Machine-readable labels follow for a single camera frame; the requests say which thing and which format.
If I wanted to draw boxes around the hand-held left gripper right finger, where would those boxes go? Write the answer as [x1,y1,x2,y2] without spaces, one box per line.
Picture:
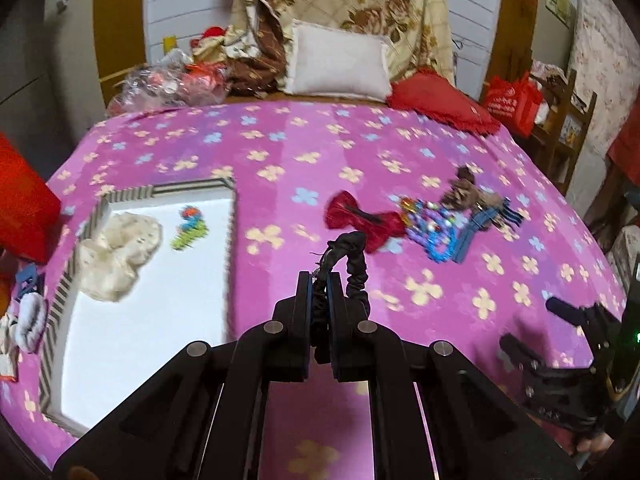
[327,274,583,480]

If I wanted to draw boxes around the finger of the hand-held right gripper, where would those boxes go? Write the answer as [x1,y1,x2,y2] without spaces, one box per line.
[499,332,551,386]
[546,296,623,358]

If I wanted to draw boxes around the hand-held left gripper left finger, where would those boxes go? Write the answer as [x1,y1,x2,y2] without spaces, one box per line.
[52,271,317,480]

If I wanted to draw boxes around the black fabric scrunchie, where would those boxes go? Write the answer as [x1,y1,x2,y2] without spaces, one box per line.
[310,230,372,361]

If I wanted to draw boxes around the red bow hair clip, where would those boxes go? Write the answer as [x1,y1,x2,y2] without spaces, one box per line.
[324,191,405,254]

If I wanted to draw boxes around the blue comb hair clip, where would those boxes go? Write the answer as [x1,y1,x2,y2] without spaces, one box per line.
[452,198,524,264]

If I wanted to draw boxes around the colourful beaded bracelets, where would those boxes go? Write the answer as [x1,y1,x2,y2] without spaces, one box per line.
[400,199,471,264]

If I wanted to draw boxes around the brown bow hair clip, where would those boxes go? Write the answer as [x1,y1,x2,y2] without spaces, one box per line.
[440,165,507,212]

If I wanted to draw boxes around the striped cardboard box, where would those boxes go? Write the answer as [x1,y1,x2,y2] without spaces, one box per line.
[39,176,237,433]

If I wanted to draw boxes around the person's right hand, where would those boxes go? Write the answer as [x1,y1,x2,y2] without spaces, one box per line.
[572,430,615,457]

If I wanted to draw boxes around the colourful beaded hair clip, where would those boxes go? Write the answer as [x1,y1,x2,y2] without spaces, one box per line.
[171,205,209,252]

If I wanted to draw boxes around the pink floral bedsheet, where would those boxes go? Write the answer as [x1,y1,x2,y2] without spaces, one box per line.
[0,94,629,480]

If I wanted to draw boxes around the wooden chair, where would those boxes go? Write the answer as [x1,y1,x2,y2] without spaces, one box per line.
[529,67,599,197]

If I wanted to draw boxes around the cream lace scrunchie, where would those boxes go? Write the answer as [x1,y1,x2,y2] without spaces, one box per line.
[75,211,164,304]

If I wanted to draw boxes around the red printed shopping bag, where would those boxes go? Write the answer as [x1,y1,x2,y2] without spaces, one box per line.
[481,72,544,139]

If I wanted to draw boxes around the red fringed cushion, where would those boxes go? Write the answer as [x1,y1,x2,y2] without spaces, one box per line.
[387,69,502,137]

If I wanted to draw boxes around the white pillow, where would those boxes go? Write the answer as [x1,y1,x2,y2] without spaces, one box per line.
[282,20,394,101]

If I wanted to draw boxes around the brown floral blanket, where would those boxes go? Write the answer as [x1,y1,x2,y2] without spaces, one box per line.
[224,10,292,97]

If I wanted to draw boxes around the pale floral curtain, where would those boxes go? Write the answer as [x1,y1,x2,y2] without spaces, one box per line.
[567,0,640,162]

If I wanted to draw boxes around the clear plastic bags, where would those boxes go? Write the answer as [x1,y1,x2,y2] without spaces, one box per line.
[107,49,232,112]

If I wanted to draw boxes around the blue claw clip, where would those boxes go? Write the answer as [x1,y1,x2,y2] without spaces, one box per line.
[13,269,47,302]

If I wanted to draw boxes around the red plush toy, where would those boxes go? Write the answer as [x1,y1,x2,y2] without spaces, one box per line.
[190,25,229,56]

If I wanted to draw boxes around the red gift bag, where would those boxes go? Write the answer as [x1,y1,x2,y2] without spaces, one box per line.
[0,132,62,266]

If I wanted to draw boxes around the white panelled headboard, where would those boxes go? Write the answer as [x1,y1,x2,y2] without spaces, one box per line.
[142,0,504,97]

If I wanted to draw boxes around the grey refrigerator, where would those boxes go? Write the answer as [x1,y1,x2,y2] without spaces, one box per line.
[0,0,108,161]

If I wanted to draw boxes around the wall poster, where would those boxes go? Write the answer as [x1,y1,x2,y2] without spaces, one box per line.
[545,0,577,27]

